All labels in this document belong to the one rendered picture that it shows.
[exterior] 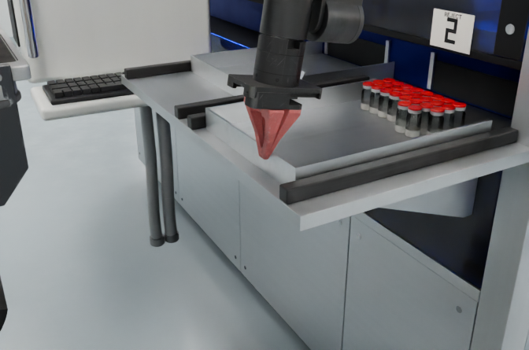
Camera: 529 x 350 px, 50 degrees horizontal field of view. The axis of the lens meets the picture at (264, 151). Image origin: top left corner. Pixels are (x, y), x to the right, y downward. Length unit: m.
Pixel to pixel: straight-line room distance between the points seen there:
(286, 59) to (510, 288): 0.55
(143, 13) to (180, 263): 0.99
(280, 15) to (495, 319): 0.64
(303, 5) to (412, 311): 0.73
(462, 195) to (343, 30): 0.38
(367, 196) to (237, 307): 1.28
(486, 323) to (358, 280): 0.36
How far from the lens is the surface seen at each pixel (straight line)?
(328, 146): 0.82
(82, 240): 2.37
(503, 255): 0.99
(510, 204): 0.95
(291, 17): 0.65
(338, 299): 1.42
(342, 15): 0.70
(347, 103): 1.01
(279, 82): 0.66
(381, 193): 0.70
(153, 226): 1.87
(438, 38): 0.99
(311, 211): 0.64
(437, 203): 0.92
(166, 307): 1.94
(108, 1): 1.52
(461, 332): 1.12
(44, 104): 1.34
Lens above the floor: 1.19
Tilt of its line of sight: 23 degrees down
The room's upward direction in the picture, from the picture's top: straight up
